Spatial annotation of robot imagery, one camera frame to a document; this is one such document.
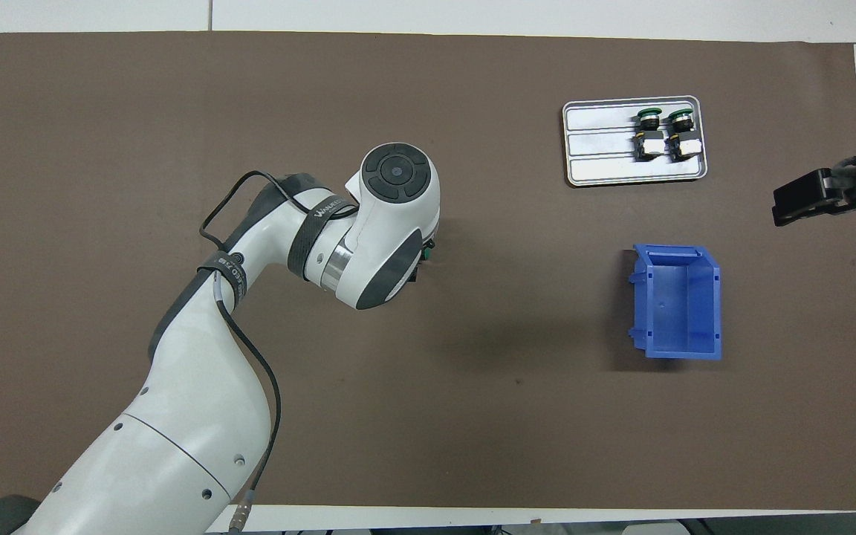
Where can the grey metal tray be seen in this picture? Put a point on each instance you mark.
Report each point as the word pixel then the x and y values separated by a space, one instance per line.
pixel 599 148

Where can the green push button switch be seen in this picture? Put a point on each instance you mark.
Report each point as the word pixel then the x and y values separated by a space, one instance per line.
pixel 683 134
pixel 649 134
pixel 429 255

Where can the blue plastic storage bin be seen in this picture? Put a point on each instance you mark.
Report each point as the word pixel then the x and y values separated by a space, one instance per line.
pixel 677 312

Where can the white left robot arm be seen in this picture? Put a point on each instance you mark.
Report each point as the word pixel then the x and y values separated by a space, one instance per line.
pixel 175 416

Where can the brown table mat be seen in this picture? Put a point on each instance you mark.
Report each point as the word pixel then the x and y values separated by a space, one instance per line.
pixel 510 431

